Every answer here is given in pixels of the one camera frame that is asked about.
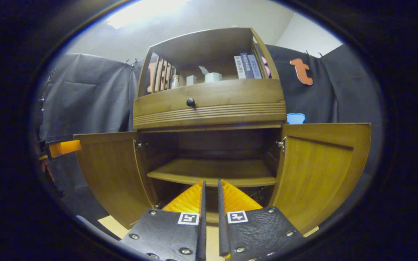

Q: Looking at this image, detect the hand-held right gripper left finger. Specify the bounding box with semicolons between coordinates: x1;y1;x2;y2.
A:
120;181;207;261

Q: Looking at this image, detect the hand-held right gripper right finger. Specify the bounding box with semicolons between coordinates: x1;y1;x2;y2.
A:
217;179;307;261

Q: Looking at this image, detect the wooden cabinet door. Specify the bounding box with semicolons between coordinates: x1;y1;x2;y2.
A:
269;123;372;235
73;131;155;229

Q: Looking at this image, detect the wooden double-door shoe cabinet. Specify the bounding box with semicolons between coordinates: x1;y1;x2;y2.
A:
73;27;372;235

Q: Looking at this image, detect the black backdrop cloth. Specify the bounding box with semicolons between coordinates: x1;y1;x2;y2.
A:
37;43;384;218

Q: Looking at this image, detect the wooden inner shelf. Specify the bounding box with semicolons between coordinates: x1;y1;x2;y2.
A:
147;159;278;187

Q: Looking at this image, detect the wooden drawer front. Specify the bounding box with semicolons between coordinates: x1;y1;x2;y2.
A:
133;79;287;130

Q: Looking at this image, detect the light blue book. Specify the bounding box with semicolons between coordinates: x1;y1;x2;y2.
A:
248;54;263;79

